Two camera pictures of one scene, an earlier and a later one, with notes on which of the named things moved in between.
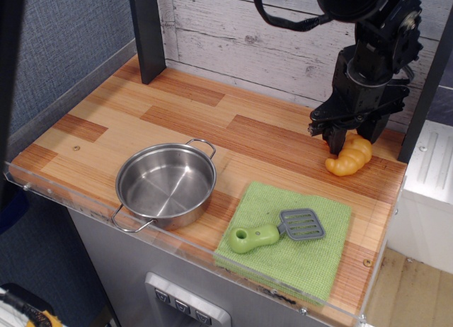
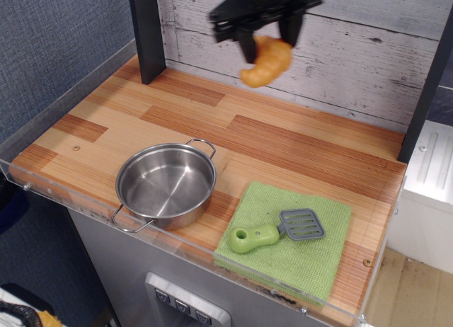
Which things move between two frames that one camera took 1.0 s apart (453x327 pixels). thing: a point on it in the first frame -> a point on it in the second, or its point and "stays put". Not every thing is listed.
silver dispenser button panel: [169, 304] stays put
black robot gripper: [366, 88] -> [249, 8]
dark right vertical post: [422, 105] stays put
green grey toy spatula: [298, 224] stays put
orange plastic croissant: [354, 153] -> [272, 61]
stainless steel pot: [168, 184] stays put
